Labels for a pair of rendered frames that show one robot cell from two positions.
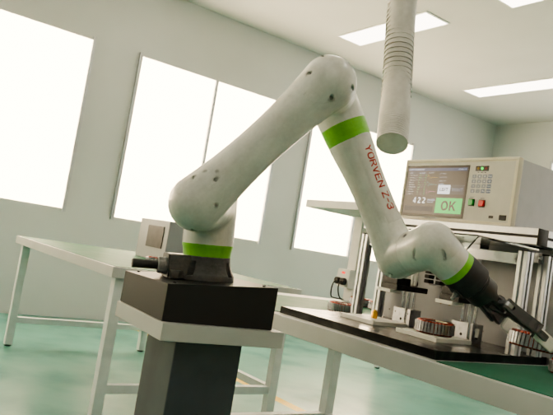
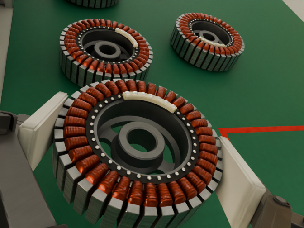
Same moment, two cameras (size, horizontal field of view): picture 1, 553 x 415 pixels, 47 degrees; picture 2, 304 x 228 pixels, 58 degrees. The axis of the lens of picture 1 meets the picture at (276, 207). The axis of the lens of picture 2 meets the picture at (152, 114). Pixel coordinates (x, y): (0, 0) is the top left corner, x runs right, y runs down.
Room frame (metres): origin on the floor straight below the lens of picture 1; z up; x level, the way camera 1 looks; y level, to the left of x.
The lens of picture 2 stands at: (1.52, -0.54, 0.98)
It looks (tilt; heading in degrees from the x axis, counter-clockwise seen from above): 46 degrees down; 275
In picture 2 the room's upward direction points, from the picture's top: 22 degrees clockwise
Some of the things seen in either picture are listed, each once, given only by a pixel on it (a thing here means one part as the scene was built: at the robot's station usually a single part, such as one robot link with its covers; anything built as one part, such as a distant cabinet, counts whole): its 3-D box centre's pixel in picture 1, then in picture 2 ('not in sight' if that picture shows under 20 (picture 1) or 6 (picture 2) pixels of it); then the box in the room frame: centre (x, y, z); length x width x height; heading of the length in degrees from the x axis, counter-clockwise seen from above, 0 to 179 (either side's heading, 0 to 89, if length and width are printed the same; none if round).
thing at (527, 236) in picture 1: (482, 238); not in sight; (2.09, -0.69, 1.09); 0.68 x 0.44 x 0.05; 35
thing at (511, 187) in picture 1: (491, 201); not in sight; (2.08, -0.70, 1.22); 0.44 x 0.39 x 0.20; 35
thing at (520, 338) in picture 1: (532, 340); (139, 146); (1.53, -0.66, 0.83); 0.11 x 0.11 x 0.04
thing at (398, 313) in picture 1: (406, 316); not in sight; (2.09, -0.48, 0.80); 0.08 x 0.05 x 0.06; 35
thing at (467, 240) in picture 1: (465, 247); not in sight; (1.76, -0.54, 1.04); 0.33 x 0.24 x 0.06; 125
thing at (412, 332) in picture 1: (433, 335); not in sight; (1.81, -0.50, 0.78); 0.15 x 0.15 x 0.01; 35
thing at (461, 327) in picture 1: (466, 331); not in sight; (1.89, -0.62, 0.80); 0.08 x 0.05 x 0.06; 35
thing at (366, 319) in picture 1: (373, 319); not in sight; (2.01, -0.36, 0.78); 0.15 x 0.15 x 0.01; 35
